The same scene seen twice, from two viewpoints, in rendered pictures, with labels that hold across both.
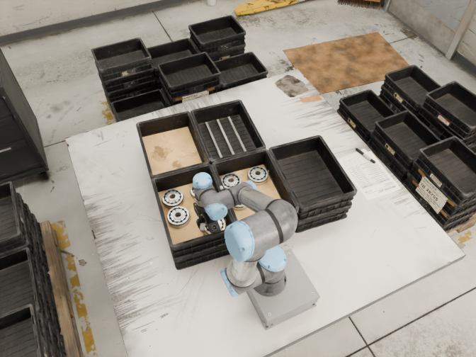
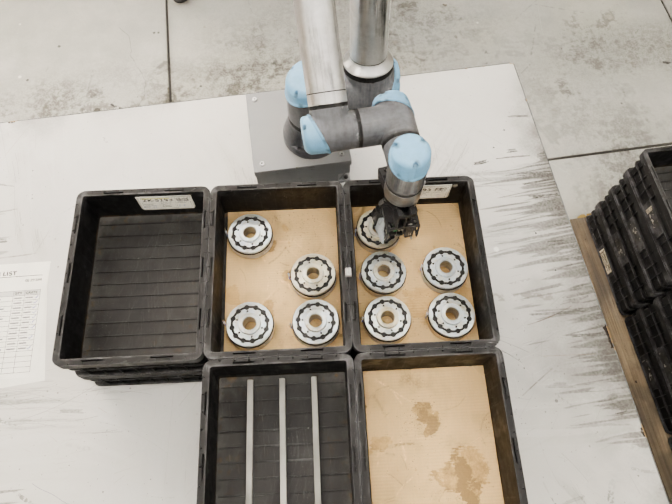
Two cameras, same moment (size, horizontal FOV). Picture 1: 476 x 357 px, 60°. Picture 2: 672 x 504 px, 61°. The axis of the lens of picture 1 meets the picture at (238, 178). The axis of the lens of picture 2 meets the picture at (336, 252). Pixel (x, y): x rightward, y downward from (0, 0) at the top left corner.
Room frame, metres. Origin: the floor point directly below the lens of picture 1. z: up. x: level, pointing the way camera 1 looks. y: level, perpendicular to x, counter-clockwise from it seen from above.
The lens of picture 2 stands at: (1.59, 0.18, 2.06)
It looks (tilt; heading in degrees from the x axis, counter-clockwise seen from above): 66 degrees down; 196
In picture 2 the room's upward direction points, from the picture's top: 1 degrees clockwise
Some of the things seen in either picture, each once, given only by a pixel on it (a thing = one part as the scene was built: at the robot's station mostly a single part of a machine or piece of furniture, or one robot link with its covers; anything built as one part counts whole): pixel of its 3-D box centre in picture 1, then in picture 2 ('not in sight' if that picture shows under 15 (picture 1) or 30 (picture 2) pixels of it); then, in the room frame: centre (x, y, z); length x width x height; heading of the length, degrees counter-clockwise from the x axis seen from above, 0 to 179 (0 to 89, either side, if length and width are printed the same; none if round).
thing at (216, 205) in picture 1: (217, 203); (387, 123); (0.92, 0.08, 1.15); 0.11 x 0.11 x 0.08; 27
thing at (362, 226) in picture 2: (214, 225); (378, 228); (1.00, 0.11, 0.86); 0.10 x 0.10 x 0.01
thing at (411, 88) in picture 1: (409, 100); not in sight; (2.51, -1.35, 0.31); 0.40 x 0.30 x 0.34; 26
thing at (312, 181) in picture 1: (309, 177); (144, 280); (1.28, -0.36, 0.87); 0.40 x 0.30 x 0.11; 20
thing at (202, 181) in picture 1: (202, 187); (407, 164); (1.00, 0.14, 1.15); 0.09 x 0.08 x 0.11; 27
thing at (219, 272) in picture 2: (253, 193); (279, 274); (1.18, -0.07, 0.87); 0.40 x 0.30 x 0.11; 20
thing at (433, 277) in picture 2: (178, 215); (445, 267); (1.05, 0.28, 0.86); 0.10 x 0.10 x 0.01
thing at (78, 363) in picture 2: (310, 170); (137, 272); (1.28, -0.36, 0.92); 0.40 x 0.30 x 0.02; 20
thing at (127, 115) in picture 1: (144, 118); not in sight; (2.34, 0.73, 0.26); 0.40 x 0.30 x 0.23; 116
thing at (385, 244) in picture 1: (243, 224); (291, 384); (1.32, -0.03, 0.35); 1.60 x 1.60 x 0.70; 26
